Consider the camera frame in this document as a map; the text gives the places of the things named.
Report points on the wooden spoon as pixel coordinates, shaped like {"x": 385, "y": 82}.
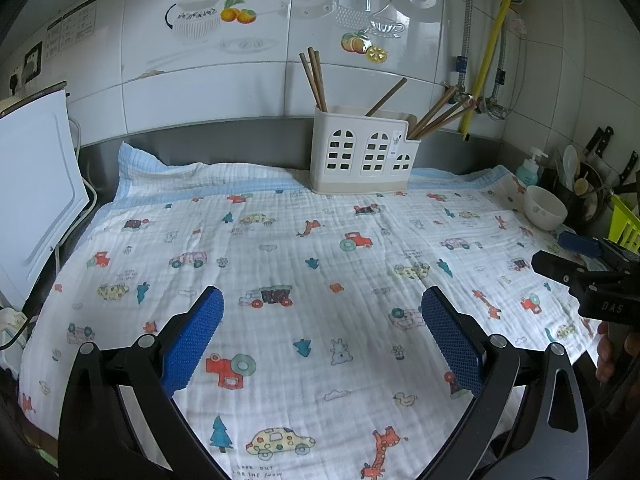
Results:
{"x": 581, "y": 185}

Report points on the metal water valve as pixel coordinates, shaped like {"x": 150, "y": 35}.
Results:
{"x": 450, "y": 91}
{"x": 492, "y": 107}

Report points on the black wall socket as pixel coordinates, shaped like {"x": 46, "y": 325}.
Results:
{"x": 33, "y": 60}

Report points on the yellow-green plastic rack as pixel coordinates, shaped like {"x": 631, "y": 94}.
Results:
{"x": 625, "y": 225}

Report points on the wall notice sticker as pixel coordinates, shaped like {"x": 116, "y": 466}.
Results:
{"x": 70, "y": 25}

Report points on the white ceramic bowl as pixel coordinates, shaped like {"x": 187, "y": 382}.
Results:
{"x": 545, "y": 210}

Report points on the black utensil container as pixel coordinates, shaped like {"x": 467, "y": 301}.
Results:
{"x": 575, "y": 207}

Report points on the wooden chopstick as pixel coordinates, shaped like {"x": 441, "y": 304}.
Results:
{"x": 442, "y": 114}
{"x": 450, "y": 117}
{"x": 450, "y": 123}
{"x": 435, "y": 109}
{"x": 322, "y": 82}
{"x": 385, "y": 97}
{"x": 316, "y": 81}
{"x": 310, "y": 82}

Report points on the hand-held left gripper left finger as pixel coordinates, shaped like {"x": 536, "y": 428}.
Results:
{"x": 195, "y": 340}

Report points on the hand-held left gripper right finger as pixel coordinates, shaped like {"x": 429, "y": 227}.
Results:
{"x": 452, "y": 340}

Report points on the teal soap pump bottle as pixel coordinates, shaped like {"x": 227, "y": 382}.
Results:
{"x": 529, "y": 172}

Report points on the white plastic chopstick holder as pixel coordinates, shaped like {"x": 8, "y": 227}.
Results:
{"x": 360, "y": 180}

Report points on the printed white blanket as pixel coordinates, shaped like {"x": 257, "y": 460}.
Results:
{"x": 300, "y": 240}

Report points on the person's right hand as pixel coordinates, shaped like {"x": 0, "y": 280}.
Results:
{"x": 605, "y": 355}

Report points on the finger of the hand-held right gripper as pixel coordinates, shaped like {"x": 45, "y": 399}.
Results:
{"x": 552, "y": 263}
{"x": 577, "y": 244}

